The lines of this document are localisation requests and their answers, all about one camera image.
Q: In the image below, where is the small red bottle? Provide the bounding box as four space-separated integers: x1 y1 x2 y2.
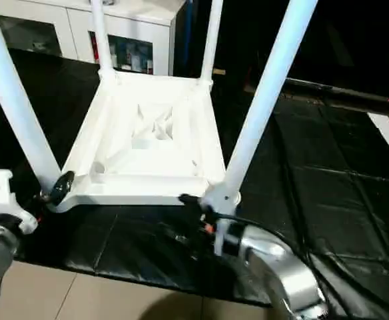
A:
89 32 100 65

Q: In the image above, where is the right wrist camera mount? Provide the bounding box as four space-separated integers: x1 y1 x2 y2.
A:
210 223 227 259

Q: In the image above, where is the long black bar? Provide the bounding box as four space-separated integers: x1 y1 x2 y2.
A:
284 78 389 109

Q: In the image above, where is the white glass-door cabinet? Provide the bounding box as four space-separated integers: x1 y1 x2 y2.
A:
0 0 186 77

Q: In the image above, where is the white compartment tray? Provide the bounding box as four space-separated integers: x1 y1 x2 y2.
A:
47 72 243 215

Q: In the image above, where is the black work mat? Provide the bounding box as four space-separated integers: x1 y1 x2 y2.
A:
0 48 389 319

